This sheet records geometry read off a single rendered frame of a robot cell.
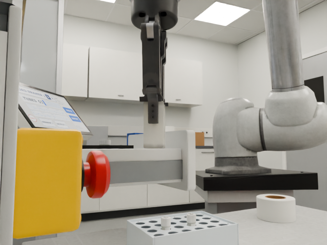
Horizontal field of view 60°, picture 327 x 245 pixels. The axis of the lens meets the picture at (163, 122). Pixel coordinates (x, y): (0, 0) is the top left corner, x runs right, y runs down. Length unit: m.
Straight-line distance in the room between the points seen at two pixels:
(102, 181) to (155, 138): 0.20
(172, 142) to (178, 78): 3.89
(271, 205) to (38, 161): 0.45
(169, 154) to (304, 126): 0.57
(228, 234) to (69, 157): 0.25
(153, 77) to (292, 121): 0.66
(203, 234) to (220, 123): 0.70
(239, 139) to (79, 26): 3.84
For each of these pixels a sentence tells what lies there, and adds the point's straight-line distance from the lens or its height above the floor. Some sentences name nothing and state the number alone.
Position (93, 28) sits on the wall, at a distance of 4.62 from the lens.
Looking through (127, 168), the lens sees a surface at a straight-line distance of 0.48.
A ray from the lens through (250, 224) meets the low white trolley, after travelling 0.56.
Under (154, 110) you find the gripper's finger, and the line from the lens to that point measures 0.41.
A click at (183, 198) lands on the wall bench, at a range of 4.01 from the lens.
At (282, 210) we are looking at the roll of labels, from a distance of 0.58.
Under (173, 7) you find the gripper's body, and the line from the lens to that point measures 0.47.
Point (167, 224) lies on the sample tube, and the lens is 0.37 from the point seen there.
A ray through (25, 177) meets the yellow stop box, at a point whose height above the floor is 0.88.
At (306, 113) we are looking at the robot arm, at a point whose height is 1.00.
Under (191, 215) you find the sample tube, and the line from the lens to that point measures 0.39.
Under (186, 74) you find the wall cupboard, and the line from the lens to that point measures 4.52.
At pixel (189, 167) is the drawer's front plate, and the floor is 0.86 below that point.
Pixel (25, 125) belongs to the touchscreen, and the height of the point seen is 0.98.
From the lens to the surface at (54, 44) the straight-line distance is 2.35.
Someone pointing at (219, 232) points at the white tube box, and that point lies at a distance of 0.39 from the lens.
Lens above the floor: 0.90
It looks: 5 degrees up
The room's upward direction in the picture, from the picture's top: straight up
